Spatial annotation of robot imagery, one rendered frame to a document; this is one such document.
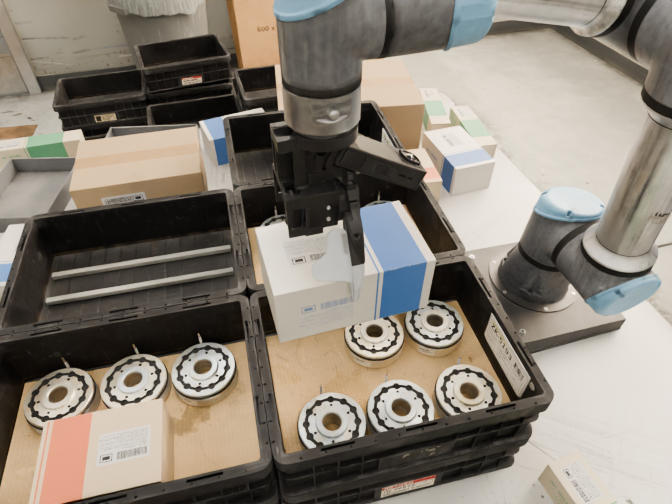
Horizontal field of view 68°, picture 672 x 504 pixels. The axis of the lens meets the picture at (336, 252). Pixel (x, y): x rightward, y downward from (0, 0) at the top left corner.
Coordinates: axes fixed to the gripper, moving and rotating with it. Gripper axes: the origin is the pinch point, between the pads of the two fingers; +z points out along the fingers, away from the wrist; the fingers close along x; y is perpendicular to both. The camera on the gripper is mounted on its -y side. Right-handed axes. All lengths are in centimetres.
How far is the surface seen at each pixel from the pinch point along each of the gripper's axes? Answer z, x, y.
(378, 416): 24.8, 10.1, -2.6
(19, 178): 40, -97, 68
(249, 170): 28, -63, 5
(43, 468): 19.9, 6.4, 42.8
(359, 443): 17.7, 16.2, 2.7
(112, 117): 71, -186, 53
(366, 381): 27.8, 2.3, -3.5
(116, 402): 24.5, -3.7, 35.2
